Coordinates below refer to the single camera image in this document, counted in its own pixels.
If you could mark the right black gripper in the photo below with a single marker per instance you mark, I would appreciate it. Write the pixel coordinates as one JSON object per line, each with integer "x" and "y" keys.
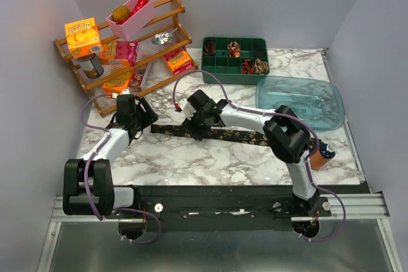
{"x": 190, "y": 126}

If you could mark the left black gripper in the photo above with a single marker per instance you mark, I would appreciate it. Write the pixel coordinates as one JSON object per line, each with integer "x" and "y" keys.
{"x": 150, "y": 116}

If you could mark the black leaf patterned tie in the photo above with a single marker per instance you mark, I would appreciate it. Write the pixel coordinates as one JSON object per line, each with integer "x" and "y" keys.
{"x": 246, "y": 137}

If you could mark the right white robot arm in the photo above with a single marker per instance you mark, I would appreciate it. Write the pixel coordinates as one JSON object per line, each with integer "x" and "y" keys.
{"x": 286, "y": 135}

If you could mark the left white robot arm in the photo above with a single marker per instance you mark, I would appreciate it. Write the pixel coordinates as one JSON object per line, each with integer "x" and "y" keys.
{"x": 88, "y": 184}

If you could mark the orange sponge box bottom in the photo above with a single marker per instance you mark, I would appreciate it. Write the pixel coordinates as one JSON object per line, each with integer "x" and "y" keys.
{"x": 116, "y": 86}

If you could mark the orange sponge box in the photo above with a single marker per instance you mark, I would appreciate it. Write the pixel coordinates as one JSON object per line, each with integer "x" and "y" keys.
{"x": 177, "y": 61}
{"x": 116, "y": 86}

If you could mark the red white small box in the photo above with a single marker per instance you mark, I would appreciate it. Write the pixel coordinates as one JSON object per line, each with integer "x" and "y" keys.
{"x": 138, "y": 80}

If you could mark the wooden tiered rack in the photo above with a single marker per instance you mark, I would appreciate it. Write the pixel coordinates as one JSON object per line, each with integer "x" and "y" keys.
{"x": 167, "y": 19}

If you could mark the green divided organizer tray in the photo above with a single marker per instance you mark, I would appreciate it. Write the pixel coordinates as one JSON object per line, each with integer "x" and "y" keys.
{"x": 227, "y": 69}

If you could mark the orange sponge box right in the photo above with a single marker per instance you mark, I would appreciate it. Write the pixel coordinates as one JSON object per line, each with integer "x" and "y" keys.
{"x": 177, "y": 61}

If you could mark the rolled orange black tie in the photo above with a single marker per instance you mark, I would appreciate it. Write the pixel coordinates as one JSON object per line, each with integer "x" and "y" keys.
{"x": 247, "y": 67}

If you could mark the pink scrub sponge box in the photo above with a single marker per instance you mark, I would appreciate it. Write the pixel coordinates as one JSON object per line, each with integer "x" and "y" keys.
{"x": 119, "y": 53}

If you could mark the rolled dark orange tie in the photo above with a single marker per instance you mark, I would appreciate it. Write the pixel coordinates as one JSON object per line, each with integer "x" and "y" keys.
{"x": 209, "y": 47}

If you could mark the dark glass jar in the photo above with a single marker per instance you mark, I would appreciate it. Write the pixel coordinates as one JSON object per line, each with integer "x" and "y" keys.
{"x": 90, "y": 65}

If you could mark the rolled red patterned tie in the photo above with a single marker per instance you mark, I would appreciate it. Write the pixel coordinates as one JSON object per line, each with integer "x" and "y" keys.
{"x": 234, "y": 50}

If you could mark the rolled tan patterned tie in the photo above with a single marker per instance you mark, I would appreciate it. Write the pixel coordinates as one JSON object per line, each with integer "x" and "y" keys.
{"x": 261, "y": 67}

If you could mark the metal spoon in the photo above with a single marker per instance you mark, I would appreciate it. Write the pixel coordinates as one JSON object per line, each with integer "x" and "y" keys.
{"x": 163, "y": 38}

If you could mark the orange scrub daddy box top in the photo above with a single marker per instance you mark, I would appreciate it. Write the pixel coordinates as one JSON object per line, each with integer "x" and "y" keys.
{"x": 83, "y": 37}

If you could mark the brown round fruit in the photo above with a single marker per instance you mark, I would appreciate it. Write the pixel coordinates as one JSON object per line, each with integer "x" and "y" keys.
{"x": 121, "y": 14}

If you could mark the teal plastic tub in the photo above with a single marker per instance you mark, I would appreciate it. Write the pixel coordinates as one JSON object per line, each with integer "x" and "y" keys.
{"x": 316, "y": 102}

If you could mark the red chili pepper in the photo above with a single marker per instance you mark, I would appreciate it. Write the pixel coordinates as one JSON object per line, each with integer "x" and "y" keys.
{"x": 139, "y": 5}

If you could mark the orange bottle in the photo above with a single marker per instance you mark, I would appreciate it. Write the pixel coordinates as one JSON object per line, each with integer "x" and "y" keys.
{"x": 321, "y": 157}

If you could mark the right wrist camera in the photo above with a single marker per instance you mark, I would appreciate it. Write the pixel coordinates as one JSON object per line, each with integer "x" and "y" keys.
{"x": 186, "y": 108}

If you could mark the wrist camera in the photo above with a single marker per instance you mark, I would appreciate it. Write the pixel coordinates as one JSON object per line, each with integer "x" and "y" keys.
{"x": 123, "y": 92}
{"x": 186, "y": 108}

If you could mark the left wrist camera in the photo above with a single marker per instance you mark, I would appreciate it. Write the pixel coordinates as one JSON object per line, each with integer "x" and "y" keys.
{"x": 123, "y": 92}

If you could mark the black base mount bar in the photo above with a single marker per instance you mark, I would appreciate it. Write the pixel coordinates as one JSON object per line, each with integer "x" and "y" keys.
{"x": 224, "y": 208}

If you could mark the aluminium rail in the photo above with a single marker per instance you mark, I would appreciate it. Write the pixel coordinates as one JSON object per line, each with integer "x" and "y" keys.
{"x": 351, "y": 206}

